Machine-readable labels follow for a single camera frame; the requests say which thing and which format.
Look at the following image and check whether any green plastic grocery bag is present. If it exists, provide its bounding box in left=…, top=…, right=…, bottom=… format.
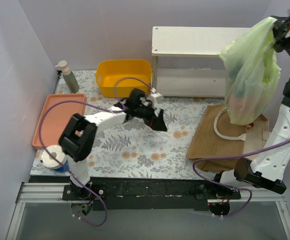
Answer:
left=218, top=17, right=281, bottom=126

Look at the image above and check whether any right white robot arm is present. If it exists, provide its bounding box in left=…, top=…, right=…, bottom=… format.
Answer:
left=211, top=15, right=290, bottom=199

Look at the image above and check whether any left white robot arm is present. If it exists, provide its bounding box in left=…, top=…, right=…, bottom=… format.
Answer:
left=59, top=88, right=167, bottom=200

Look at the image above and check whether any floral table mat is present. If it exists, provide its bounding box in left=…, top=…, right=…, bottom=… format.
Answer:
left=30, top=69, right=220, bottom=180

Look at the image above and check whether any yellow plastic basket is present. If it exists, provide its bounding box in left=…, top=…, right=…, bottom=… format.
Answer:
left=96, top=59, right=151, bottom=98

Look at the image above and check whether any brown jute tote bag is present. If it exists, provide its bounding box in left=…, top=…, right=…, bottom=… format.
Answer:
left=186, top=104, right=269, bottom=162

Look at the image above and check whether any white two-tier shelf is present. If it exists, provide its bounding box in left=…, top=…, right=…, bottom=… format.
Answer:
left=152, top=26, right=249, bottom=98

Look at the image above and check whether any grey pump soap bottle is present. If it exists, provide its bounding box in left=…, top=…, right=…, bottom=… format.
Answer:
left=55, top=60, right=80, bottom=94

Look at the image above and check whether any pink plastic tray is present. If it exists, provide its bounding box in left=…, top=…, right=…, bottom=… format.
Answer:
left=41, top=93, right=87, bottom=147

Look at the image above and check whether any white blue tape roll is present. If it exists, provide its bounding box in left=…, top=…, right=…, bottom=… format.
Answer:
left=42, top=145, right=69, bottom=173

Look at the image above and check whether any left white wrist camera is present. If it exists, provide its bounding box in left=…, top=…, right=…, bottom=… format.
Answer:
left=145, top=87, right=164, bottom=108

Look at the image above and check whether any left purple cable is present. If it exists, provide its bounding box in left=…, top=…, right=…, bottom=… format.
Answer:
left=39, top=77, right=158, bottom=227

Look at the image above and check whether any purple cable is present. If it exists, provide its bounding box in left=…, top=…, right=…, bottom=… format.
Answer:
left=39, top=77, right=158, bottom=227
left=192, top=132, right=290, bottom=218

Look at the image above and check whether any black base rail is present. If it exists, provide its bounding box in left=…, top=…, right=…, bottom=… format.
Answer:
left=17, top=175, right=286, bottom=218

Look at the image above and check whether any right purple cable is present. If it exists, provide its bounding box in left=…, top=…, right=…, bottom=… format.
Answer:
left=192, top=132, right=290, bottom=218

